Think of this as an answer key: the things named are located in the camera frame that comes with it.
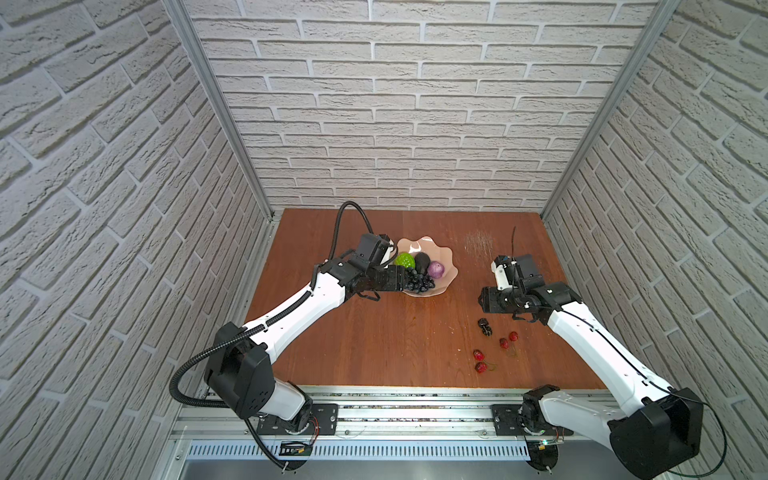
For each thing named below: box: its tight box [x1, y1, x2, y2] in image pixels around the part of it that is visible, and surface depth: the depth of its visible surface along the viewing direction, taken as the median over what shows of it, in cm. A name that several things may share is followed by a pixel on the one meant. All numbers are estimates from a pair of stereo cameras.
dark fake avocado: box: [414, 252, 430, 275], surface depth 102 cm
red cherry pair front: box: [473, 349, 497, 374], surface depth 85 cm
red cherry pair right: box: [499, 331, 519, 349], surface depth 88 cm
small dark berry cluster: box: [477, 318, 493, 337], surface depth 91 cm
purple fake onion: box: [428, 261, 445, 279], surface depth 99 cm
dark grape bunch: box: [404, 268, 436, 294], surface depth 94 cm
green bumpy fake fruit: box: [394, 252, 416, 269], surface depth 99 cm
